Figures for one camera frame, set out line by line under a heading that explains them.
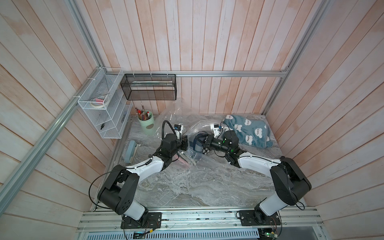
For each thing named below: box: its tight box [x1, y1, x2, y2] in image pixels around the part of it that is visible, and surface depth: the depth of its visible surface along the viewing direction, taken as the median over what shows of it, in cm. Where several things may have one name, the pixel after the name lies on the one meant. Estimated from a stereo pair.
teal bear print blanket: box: [223, 115, 274, 149], surface depth 106 cm
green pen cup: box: [137, 110, 155, 136], surface depth 103 cm
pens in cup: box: [135, 105, 152, 121], surface depth 100 cm
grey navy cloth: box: [189, 133, 210, 155], surface depth 80 cm
